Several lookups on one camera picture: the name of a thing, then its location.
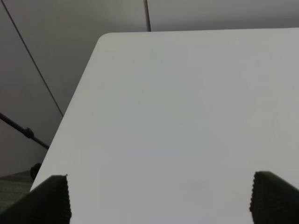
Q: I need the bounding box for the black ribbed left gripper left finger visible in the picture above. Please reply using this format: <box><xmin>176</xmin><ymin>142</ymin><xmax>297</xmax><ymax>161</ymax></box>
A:
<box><xmin>0</xmin><ymin>175</ymin><xmax>71</xmax><ymax>224</ymax></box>

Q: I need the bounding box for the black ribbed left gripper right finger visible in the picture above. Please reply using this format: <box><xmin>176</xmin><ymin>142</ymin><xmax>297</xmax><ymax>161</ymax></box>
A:
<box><xmin>249</xmin><ymin>171</ymin><xmax>299</xmax><ymax>224</ymax></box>

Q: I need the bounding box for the black table foot knob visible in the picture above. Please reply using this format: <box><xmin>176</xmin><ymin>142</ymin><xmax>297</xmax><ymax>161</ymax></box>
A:
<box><xmin>30</xmin><ymin>163</ymin><xmax>42</xmax><ymax>180</ymax></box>

